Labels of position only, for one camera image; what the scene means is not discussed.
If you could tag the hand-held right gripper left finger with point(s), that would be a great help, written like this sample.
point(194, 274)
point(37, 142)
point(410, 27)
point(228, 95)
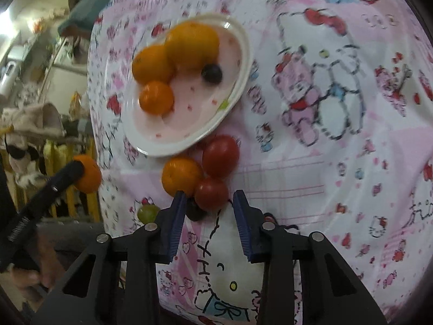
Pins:
point(176, 225)

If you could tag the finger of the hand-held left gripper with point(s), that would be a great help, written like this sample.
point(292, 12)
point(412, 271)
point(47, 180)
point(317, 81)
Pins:
point(59, 184)

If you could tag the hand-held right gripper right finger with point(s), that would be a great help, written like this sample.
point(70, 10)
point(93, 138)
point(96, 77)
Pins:
point(244, 226)

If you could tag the dark purple grape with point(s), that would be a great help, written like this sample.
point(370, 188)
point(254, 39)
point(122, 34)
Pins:
point(195, 212)

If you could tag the small orange mandarin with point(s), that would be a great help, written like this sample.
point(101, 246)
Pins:
point(181, 176)
point(156, 97)
point(152, 64)
point(90, 177)

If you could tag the red cherry tomato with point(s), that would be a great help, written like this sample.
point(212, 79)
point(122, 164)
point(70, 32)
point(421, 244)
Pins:
point(220, 155)
point(211, 193)

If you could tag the pink speckled plate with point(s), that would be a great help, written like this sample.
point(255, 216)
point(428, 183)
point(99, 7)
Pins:
point(203, 108)

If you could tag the dark blueberry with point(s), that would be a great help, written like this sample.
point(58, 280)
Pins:
point(212, 73)

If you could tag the large orange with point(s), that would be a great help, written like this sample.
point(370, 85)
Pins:
point(192, 45)

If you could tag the person's left hand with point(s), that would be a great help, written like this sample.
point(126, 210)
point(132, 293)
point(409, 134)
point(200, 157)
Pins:
point(39, 272)

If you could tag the green grape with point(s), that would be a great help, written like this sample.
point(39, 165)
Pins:
point(148, 213)

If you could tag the beige cloth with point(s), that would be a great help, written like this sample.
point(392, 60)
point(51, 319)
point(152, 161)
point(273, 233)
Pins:
point(30, 118)

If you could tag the pink cartoon printed blanket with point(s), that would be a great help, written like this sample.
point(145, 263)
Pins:
point(321, 182)

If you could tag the blue cushion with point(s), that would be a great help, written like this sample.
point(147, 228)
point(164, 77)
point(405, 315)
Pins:
point(84, 12)

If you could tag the yellow frame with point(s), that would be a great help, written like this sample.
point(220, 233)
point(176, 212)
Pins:
point(50, 157)

